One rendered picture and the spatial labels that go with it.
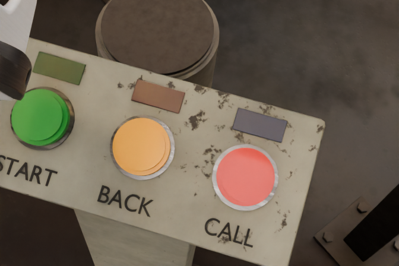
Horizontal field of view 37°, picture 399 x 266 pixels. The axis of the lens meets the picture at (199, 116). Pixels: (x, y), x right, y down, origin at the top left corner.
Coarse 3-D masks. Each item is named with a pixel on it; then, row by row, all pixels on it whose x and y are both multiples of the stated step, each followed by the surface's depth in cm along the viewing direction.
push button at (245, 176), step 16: (224, 160) 41; (240, 160) 40; (256, 160) 40; (224, 176) 40; (240, 176) 40; (256, 176) 40; (272, 176) 40; (224, 192) 40; (240, 192) 40; (256, 192) 40
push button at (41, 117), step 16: (32, 96) 41; (48, 96) 41; (16, 112) 41; (32, 112) 41; (48, 112) 41; (64, 112) 42; (16, 128) 41; (32, 128) 41; (48, 128) 41; (64, 128) 41; (32, 144) 41; (48, 144) 42
